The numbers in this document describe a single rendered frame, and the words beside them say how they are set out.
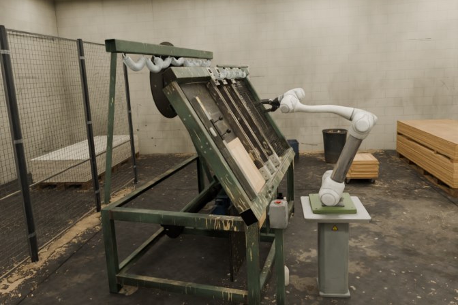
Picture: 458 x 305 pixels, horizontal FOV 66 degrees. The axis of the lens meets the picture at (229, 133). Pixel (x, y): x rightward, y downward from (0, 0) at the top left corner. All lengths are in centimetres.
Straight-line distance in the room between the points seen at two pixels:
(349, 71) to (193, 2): 384
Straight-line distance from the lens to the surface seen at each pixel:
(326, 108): 281
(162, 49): 360
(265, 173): 333
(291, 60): 832
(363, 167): 618
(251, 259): 287
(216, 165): 267
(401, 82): 876
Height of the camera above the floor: 188
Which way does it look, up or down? 9 degrees down
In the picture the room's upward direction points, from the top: 3 degrees counter-clockwise
